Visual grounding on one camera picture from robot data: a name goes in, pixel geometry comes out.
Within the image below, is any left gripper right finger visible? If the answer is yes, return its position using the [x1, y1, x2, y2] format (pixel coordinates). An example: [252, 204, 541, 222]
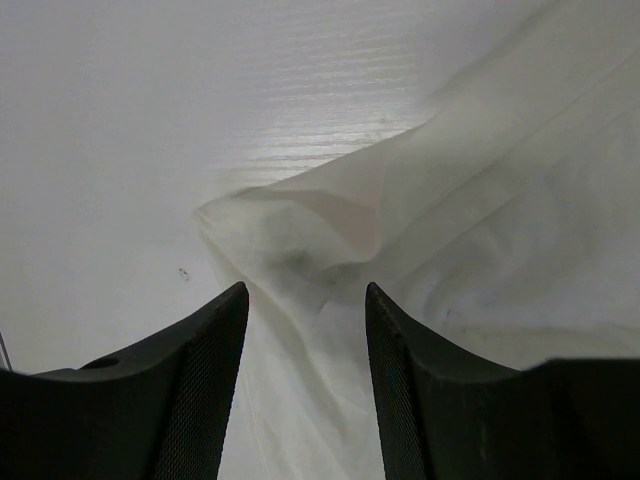
[365, 284, 639, 479]

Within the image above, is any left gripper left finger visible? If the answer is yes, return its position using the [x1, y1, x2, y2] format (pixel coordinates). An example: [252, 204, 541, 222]
[1, 283, 249, 479]

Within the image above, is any white tank top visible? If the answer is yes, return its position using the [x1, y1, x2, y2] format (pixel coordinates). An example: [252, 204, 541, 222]
[194, 1, 639, 479]

